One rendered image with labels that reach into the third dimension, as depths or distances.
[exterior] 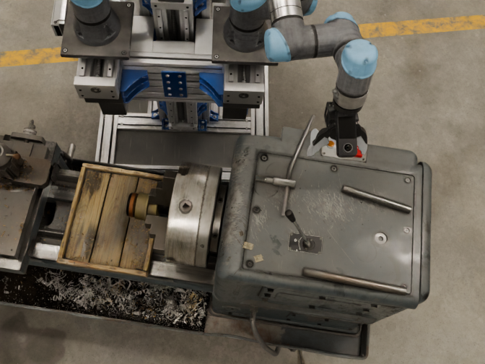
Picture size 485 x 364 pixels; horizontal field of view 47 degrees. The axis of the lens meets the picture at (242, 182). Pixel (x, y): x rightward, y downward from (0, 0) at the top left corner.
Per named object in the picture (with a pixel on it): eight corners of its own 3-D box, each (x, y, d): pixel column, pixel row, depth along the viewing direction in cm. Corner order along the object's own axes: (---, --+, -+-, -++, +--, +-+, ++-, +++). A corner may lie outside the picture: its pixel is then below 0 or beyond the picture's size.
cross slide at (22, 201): (53, 141, 194) (50, 136, 190) (19, 260, 179) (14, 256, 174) (6, 134, 194) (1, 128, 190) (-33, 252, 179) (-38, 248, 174)
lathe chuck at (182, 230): (212, 176, 190) (210, 154, 159) (197, 268, 184) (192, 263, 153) (186, 172, 190) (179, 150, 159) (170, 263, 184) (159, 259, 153)
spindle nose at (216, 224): (229, 191, 184) (229, 179, 163) (219, 254, 180) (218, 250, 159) (220, 190, 184) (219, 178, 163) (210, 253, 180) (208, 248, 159)
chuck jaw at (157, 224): (182, 219, 168) (175, 256, 163) (182, 224, 172) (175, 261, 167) (146, 213, 168) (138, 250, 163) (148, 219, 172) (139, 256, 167)
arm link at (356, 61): (373, 32, 120) (385, 60, 115) (362, 69, 129) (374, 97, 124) (338, 36, 119) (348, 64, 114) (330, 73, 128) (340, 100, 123)
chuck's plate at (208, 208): (222, 178, 190) (221, 157, 159) (208, 269, 184) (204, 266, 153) (212, 176, 190) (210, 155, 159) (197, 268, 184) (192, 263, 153)
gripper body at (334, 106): (351, 116, 142) (361, 83, 132) (357, 142, 138) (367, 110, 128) (322, 117, 142) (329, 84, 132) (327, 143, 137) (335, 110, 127)
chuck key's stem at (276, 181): (254, 183, 158) (294, 189, 158) (255, 180, 156) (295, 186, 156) (255, 175, 159) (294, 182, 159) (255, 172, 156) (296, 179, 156)
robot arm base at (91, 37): (77, 7, 187) (70, -13, 177) (122, 9, 187) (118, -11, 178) (71, 45, 181) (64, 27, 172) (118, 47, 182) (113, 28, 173)
